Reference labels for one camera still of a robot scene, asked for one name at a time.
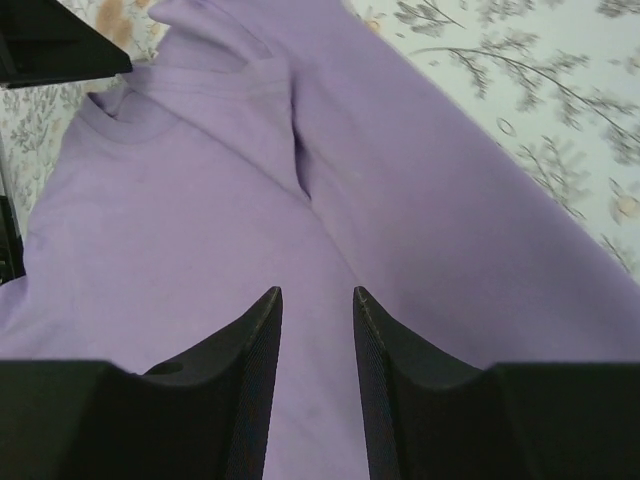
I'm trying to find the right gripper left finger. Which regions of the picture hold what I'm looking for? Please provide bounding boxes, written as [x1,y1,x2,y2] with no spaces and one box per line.
[1,287,283,479]

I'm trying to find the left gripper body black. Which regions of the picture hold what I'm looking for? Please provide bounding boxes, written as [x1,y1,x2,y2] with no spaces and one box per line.
[1,1,132,89]

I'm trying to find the floral patterned table mat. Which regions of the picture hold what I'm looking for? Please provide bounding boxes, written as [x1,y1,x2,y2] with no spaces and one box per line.
[1,1,639,282]

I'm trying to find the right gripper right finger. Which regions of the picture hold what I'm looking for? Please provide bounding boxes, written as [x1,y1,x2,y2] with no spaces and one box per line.
[353,288,639,479]

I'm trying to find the purple t shirt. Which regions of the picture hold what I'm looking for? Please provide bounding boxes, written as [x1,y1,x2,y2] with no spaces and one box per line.
[1,1,639,479]

